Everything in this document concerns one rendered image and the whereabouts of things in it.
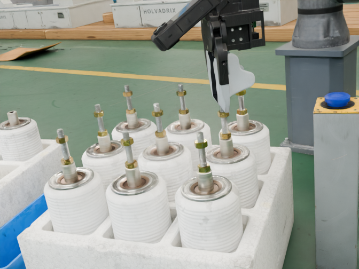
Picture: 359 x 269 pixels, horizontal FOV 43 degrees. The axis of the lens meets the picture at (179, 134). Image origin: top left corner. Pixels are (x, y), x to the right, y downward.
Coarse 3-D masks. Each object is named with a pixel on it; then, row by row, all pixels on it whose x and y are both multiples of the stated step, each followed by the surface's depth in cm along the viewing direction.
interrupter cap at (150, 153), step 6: (174, 144) 84; (180, 144) 83; (144, 150) 82; (150, 150) 82; (156, 150) 83; (174, 150) 81; (180, 150) 81; (144, 156) 80; (150, 156) 80; (156, 156) 79; (162, 156) 79; (168, 156) 79; (174, 156) 78
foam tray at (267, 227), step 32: (288, 160) 90; (288, 192) 92; (32, 224) 78; (256, 224) 69; (288, 224) 92; (32, 256) 75; (64, 256) 72; (96, 256) 70; (128, 256) 67; (160, 256) 65; (192, 256) 64; (224, 256) 63; (256, 256) 64
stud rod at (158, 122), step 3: (153, 105) 78; (156, 105) 78; (156, 108) 78; (159, 108) 78; (156, 111) 78; (156, 117) 79; (159, 117) 79; (156, 120) 79; (159, 120) 79; (159, 123) 79; (159, 126) 79; (159, 129) 80; (162, 129) 80
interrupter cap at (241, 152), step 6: (234, 144) 80; (210, 150) 79; (216, 150) 79; (234, 150) 78; (240, 150) 78; (246, 150) 77; (210, 156) 77; (216, 156) 76; (234, 156) 76; (240, 156) 75; (246, 156) 75; (216, 162) 74; (222, 162) 74; (228, 162) 74; (234, 162) 74
